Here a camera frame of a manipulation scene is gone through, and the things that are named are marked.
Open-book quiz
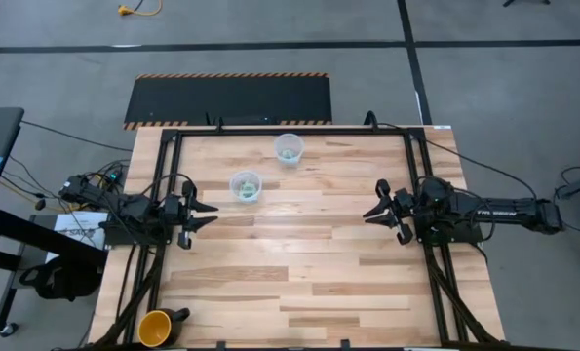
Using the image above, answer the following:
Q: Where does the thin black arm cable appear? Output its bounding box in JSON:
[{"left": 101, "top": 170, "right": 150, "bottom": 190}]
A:
[{"left": 418, "top": 135, "right": 540, "bottom": 202}]

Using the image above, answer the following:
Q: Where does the white printed paper sheet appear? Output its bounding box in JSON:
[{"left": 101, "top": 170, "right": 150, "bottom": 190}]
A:
[{"left": 44, "top": 210, "right": 110, "bottom": 264}]

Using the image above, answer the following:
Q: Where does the yellow extension cord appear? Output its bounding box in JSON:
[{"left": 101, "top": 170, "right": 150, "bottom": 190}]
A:
[{"left": 117, "top": 0, "right": 165, "bottom": 18}]

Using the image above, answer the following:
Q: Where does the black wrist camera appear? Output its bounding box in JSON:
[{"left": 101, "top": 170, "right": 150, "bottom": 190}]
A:
[
  {"left": 393, "top": 188, "right": 415, "bottom": 212},
  {"left": 164, "top": 194, "right": 182, "bottom": 226}
]

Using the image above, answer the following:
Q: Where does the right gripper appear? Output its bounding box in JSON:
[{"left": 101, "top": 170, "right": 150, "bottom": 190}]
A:
[{"left": 363, "top": 178, "right": 414, "bottom": 246}]

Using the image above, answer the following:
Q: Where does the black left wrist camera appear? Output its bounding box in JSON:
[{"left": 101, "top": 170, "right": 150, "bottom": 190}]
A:
[{"left": 164, "top": 194, "right": 182, "bottom": 226}]

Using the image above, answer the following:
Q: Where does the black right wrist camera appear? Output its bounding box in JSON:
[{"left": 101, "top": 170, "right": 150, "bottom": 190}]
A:
[{"left": 393, "top": 188, "right": 415, "bottom": 212}]

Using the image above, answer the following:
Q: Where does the black bag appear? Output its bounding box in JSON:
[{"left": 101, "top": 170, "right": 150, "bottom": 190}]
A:
[{"left": 18, "top": 256, "right": 103, "bottom": 301}]

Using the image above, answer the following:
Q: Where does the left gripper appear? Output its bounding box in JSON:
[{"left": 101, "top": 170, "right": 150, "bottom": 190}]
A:
[{"left": 177, "top": 180, "right": 219, "bottom": 250}]

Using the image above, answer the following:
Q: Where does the clear plastic cup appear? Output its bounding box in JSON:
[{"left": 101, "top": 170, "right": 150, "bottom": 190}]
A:
[
  {"left": 228, "top": 170, "right": 263, "bottom": 204},
  {"left": 273, "top": 133, "right": 306, "bottom": 166}
]

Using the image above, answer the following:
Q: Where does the black floor cable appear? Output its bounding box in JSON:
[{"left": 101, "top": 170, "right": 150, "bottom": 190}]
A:
[{"left": 19, "top": 120, "right": 134, "bottom": 153}]

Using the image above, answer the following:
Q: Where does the black hazard-striped floor mat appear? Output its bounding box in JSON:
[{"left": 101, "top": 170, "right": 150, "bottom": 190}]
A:
[{"left": 123, "top": 72, "right": 333, "bottom": 132}]

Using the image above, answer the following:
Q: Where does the black table frame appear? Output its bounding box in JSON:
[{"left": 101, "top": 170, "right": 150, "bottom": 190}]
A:
[{"left": 88, "top": 125, "right": 508, "bottom": 351}]

